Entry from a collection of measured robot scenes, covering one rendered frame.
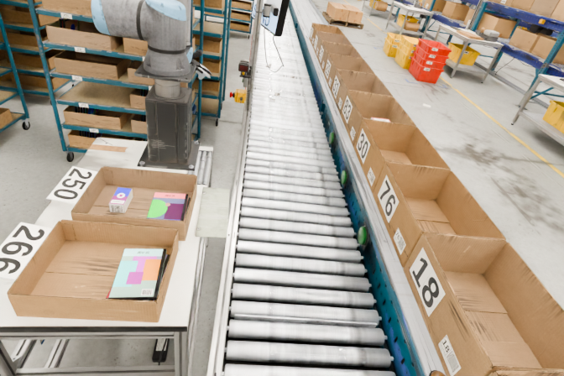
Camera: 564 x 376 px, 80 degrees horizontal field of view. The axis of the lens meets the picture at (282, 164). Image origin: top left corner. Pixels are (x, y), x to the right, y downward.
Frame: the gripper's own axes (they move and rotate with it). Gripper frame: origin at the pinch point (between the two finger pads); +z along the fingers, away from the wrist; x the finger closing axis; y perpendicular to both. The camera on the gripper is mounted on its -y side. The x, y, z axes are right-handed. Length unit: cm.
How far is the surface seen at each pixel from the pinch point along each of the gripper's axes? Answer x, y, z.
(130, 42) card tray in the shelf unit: -23, 22, -50
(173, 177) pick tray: 93, 13, 4
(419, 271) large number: 145, -40, 70
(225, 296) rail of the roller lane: 143, 7, 31
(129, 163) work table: 75, 31, -13
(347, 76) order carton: -19, -51, 78
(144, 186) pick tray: 93, 24, -3
